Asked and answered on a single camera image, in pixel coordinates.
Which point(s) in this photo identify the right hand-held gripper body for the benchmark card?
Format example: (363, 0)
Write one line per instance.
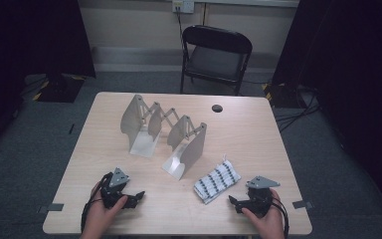
(260, 199)

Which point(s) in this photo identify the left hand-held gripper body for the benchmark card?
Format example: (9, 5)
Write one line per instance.
(117, 178)

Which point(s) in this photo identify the white black patterned cloth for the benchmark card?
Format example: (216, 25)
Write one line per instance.
(217, 181)

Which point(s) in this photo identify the white expandable metal file rack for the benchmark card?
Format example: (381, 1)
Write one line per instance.
(136, 116)

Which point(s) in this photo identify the person's right hand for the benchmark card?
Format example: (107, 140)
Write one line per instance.
(270, 222)

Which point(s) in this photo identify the person's left hand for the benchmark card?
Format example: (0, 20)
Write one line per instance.
(97, 215)

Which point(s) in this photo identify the grey tape strip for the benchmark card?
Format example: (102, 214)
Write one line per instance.
(51, 207)
(302, 204)

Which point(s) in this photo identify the small black floor object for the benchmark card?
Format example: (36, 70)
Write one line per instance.
(71, 128)

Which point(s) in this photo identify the black stand base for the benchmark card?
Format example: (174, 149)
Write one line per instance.
(59, 89)
(282, 96)

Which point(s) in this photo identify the black folding chair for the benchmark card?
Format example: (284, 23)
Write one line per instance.
(215, 61)

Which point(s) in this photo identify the black curtain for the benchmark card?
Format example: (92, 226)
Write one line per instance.
(361, 66)
(20, 40)

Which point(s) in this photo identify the white wall socket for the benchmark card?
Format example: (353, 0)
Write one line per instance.
(183, 6)

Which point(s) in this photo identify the thin wall conduit pipe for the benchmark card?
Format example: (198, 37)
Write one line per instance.
(205, 13)

